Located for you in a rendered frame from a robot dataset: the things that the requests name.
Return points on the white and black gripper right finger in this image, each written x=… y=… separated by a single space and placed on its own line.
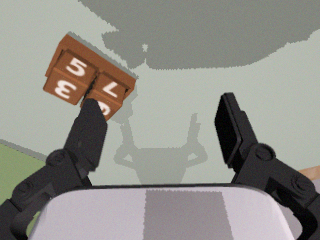
x=256 y=165

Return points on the brown wooden tray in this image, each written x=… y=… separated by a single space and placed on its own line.
x=86 y=55

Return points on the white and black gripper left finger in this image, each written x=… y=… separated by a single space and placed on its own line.
x=65 y=169

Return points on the brown wooden number cube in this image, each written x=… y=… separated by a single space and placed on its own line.
x=69 y=78
x=108 y=93

